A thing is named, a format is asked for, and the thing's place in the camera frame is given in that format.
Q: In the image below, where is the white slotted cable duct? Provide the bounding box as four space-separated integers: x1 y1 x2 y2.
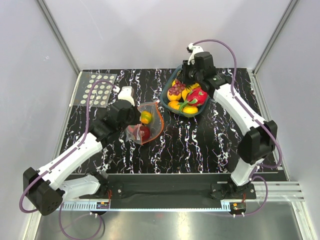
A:
62 201 231 212

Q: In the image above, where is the clear sheet with white dots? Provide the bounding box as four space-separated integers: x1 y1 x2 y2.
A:
69 71 117 108

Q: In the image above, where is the pink dragon fruit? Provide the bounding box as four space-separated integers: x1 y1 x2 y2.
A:
179 87 208 112

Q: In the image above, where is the pink peach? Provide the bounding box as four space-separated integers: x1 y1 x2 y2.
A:
127 125 140 140

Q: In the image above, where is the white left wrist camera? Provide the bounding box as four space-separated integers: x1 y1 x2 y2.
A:
117 86 136 106

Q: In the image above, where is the transparent blue plastic fruit tray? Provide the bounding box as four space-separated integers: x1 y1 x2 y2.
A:
159 65 209 118

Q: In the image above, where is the clear zip top bag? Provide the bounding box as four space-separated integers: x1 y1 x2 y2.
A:
125 101 164 145

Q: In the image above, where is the aluminium frame rail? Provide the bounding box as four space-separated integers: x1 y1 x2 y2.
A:
217 181 305 202

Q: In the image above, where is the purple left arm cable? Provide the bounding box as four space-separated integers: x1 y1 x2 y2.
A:
18 79 121 239

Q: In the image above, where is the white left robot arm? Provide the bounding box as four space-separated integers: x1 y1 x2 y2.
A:
19 97 141 216

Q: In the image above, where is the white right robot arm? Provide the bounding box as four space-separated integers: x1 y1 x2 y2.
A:
182 47 278 199

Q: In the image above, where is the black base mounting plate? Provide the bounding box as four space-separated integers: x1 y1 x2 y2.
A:
79 172 257 201

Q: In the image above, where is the yellow lemon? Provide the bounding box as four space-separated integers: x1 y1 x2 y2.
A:
167 91 182 102

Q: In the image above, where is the purple grape bunch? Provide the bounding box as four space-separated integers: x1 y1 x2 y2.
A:
168 79 186 96

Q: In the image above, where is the small yellow orange fruit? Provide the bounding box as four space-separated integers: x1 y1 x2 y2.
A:
182 106 199 115

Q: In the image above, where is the yellow green mango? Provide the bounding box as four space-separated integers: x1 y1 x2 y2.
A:
140 110 153 125

